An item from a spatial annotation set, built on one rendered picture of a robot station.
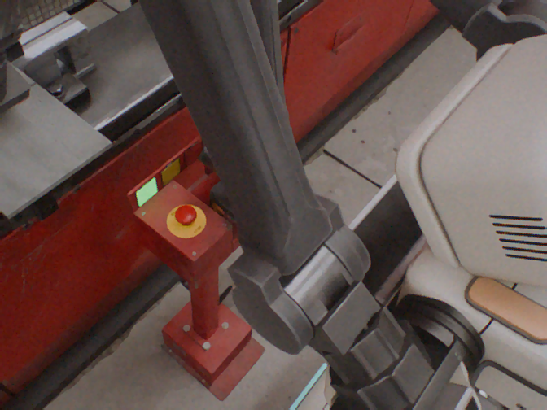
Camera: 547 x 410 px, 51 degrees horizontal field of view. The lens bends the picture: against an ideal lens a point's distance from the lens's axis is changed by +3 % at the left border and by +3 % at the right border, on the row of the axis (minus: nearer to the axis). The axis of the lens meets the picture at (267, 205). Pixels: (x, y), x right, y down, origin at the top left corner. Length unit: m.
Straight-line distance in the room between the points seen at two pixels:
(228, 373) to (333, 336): 1.29
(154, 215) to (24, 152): 0.27
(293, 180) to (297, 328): 0.12
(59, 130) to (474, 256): 0.63
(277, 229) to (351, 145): 1.83
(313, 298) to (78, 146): 0.53
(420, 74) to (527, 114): 2.11
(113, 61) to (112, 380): 0.96
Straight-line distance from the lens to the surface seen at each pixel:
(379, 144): 2.26
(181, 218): 1.02
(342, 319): 0.46
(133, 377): 1.77
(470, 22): 0.72
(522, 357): 0.55
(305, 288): 0.45
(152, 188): 1.06
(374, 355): 0.48
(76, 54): 1.14
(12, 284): 1.22
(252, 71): 0.36
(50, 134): 0.92
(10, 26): 0.67
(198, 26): 0.33
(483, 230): 0.50
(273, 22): 0.83
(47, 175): 0.87
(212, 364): 1.63
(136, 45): 1.22
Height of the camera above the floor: 1.68
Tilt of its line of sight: 57 degrees down
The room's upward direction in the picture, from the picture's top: 8 degrees clockwise
